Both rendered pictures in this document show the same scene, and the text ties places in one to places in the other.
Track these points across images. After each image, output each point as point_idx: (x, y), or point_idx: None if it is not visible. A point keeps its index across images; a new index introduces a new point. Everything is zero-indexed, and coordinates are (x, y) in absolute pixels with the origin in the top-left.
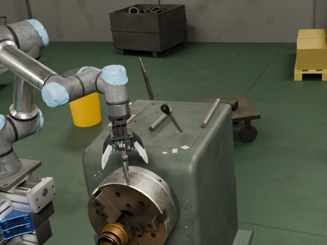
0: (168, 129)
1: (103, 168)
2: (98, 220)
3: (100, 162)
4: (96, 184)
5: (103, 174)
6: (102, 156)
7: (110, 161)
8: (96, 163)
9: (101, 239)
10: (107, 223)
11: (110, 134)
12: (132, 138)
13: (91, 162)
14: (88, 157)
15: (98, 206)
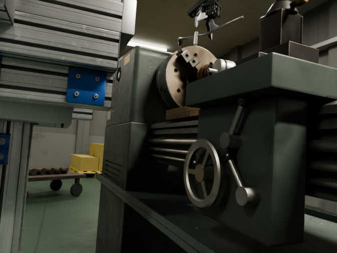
0: None
1: (196, 26)
2: (174, 79)
3: (153, 52)
4: (145, 72)
5: (154, 63)
6: (197, 17)
7: (161, 53)
8: (149, 53)
9: (211, 66)
10: (201, 65)
11: (201, 6)
12: (220, 7)
13: (146, 51)
14: (142, 48)
15: (187, 57)
